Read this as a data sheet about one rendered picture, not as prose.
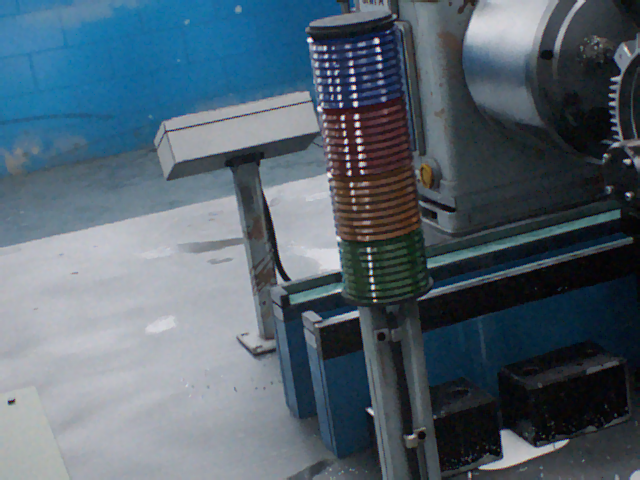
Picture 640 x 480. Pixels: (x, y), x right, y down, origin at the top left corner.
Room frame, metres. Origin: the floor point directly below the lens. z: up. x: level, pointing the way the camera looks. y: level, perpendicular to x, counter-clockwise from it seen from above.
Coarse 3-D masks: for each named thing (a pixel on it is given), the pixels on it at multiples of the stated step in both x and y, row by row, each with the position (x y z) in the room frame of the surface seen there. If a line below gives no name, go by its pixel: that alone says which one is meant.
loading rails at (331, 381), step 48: (480, 240) 1.24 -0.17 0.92; (528, 240) 1.23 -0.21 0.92; (576, 240) 1.24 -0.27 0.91; (624, 240) 1.19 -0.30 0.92; (288, 288) 1.17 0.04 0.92; (336, 288) 1.17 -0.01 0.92; (480, 288) 1.10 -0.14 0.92; (528, 288) 1.11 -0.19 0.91; (576, 288) 1.13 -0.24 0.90; (624, 288) 1.14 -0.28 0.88; (288, 336) 1.14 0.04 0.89; (336, 336) 1.05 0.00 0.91; (432, 336) 1.08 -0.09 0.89; (480, 336) 1.09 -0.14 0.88; (528, 336) 1.11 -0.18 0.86; (576, 336) 1.12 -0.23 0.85; (624, 336) 1.14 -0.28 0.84; (288, 384) 1.16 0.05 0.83; (336, 384) 1.05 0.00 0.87; (432, 384) 1.08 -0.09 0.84; (480, 384) 1.09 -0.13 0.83; (336, 432) 1.04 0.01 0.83
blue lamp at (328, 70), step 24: (312, 48) 0.81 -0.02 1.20; (336, 48) 0.79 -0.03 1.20; (360, 48) 0.79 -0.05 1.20; (384, 48) 0.80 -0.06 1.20; (312, 72) 0.82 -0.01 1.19; (336, 72) 0.79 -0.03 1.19; (360, 72) 0.79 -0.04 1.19; (384, 72) 0.80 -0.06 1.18; (336, 96) 0.80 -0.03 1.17; (360, 96) 0.79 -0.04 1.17; (384, 96) 0.79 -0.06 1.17
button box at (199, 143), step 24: (288, 96) 1.38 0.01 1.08; (168, 120) 1.34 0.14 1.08; (192, 120) 1.34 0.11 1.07; (216, 120) 1.34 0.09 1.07; (240, 120) 1.35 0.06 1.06; (264, 120) 1.36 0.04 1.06; (288, 120) 1.36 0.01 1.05; (312, 120) 1.37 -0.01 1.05; (168, 144) 1.32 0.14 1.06; (192, 144) 1.33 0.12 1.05; (216, 144) 1.33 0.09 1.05; (240, 144) 1.34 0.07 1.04; (264, 144) 1.34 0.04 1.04; (288, 144) 1.37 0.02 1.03; (168, 168) 1.34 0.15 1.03; (192, 168) 1.35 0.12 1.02; (216, 168) 1.38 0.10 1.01
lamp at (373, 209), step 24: (408, 168) 0.80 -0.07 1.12; (336, 192) 0.80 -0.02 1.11; (360, 192) 0.79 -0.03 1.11; (384, 192) 0.79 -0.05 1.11; (408, 192) 0.80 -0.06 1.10; (336, 216) 0.81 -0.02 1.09; (360, 216) 0.79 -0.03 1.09; (384, 216) 0.79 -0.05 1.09; (408, 216) 0.80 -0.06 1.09; (360, 240) 0.79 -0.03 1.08
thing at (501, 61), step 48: (480, 0) 1.61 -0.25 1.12; (528, 0) 1.50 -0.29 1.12; (576, 0) 1.46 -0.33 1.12; (480, 48) 1.56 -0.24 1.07; (528, 48) 1.45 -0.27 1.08; (576, 48) 1.45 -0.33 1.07; (480, 96) 1.57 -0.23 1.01; (528, 96) 1.45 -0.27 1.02; (576, 96) 1.45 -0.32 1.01; (528, 144) 1.58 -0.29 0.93; (576, 144) 1.45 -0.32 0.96
